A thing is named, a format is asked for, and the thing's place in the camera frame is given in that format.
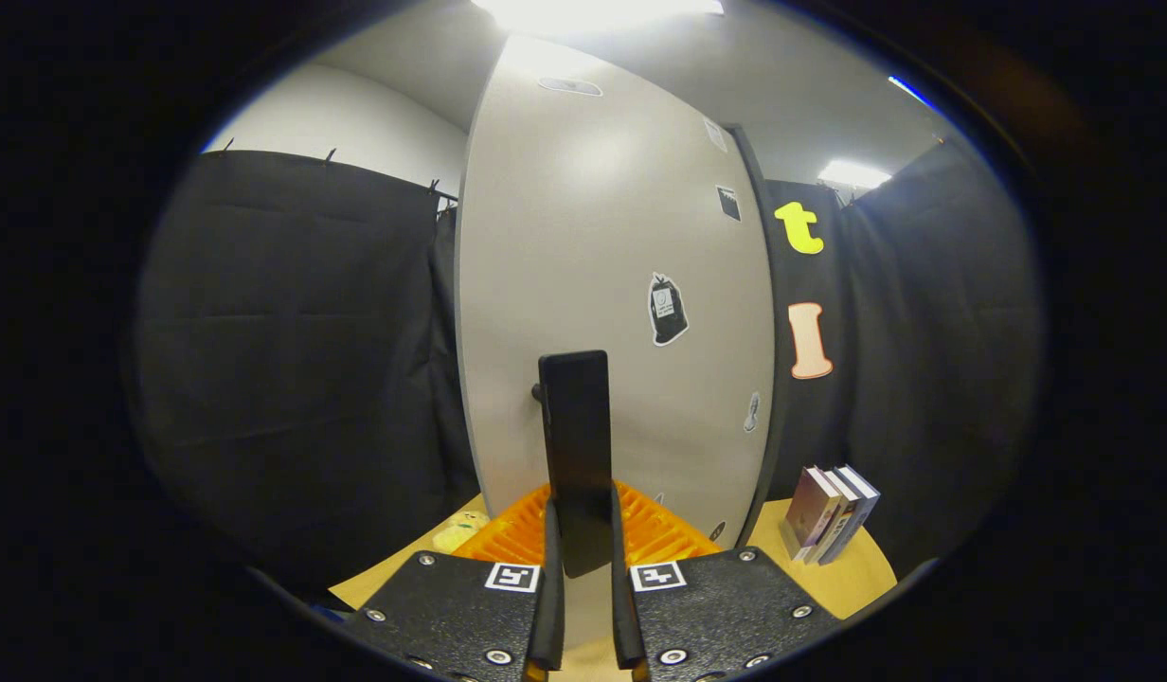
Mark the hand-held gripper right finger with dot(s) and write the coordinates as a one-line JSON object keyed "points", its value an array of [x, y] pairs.
{"points": [[623, 597]]}

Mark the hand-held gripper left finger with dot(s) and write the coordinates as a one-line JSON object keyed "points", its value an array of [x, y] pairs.
{"points": [[548, 587]]}

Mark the beige cabinet door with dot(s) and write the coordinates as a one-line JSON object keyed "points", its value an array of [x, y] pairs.
{"points": [[565, 237]]}

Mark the yellow plush toy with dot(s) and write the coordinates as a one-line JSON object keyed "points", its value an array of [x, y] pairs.
{"points": [[460, 530]]}

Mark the beige spine book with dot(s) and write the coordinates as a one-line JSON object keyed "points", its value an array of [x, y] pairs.
{"points": [[841, 521]]}

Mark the black backdrop cloth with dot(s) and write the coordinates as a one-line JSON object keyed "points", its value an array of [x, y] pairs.
{"points": [[290, 332]]}

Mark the dark grey cabinet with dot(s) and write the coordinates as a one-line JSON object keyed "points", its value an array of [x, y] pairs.
{"points": [[754, 180]]}

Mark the large ceiling light panel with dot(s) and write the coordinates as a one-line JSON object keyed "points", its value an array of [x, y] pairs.
{"points": [[593, 11]]}

